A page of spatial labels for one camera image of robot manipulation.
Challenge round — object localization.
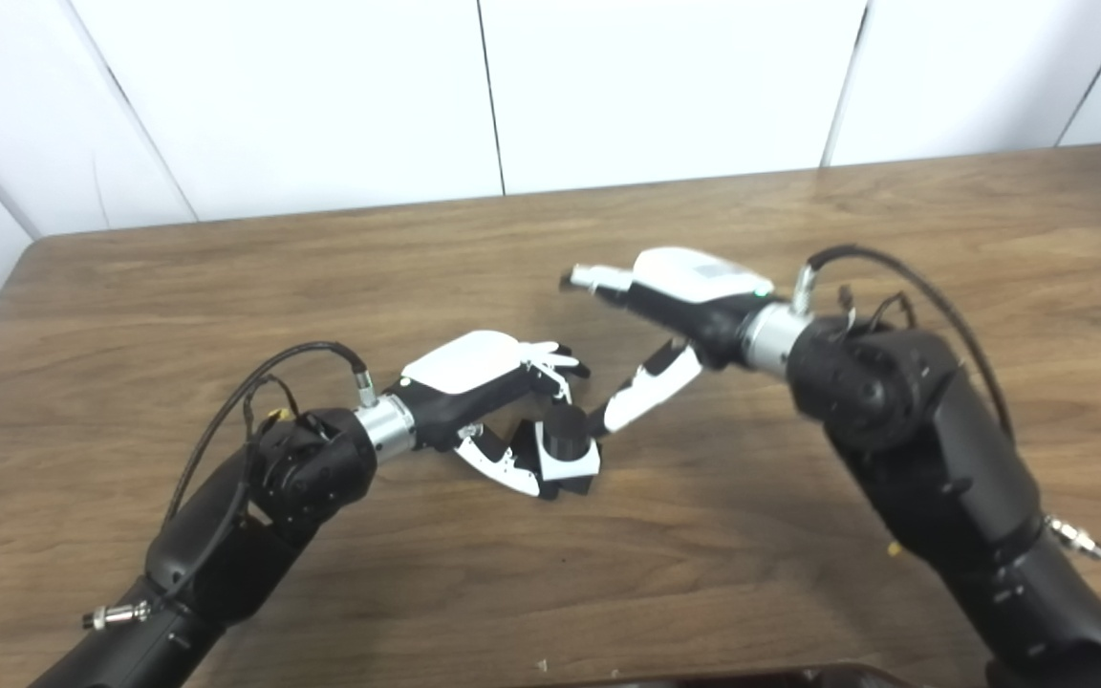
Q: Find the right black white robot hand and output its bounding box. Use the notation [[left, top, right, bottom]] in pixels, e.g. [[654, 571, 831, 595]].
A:
[[560, 247, 776, 436]]

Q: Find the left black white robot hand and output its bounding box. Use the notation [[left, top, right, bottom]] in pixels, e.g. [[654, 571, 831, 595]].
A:
[[388, 331, 592, 498]]

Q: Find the black peg with square base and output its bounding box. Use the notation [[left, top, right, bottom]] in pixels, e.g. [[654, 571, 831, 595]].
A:
[[512, 404, 601, 500]]

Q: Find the white square piece with hole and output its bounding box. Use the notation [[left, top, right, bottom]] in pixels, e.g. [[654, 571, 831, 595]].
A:
[[533, 420, 601, 484]]

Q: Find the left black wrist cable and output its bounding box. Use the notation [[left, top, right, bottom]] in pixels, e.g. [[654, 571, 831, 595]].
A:
[[82, 341, 379, 632]]

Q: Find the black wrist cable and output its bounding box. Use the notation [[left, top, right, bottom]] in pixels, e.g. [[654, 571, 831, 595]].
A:
[[82, 341, 379, 632], [792, 245, 1101, 560]]

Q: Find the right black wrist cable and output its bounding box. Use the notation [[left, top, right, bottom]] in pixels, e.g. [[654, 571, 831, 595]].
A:
[[792, 245, 1101, 560]]

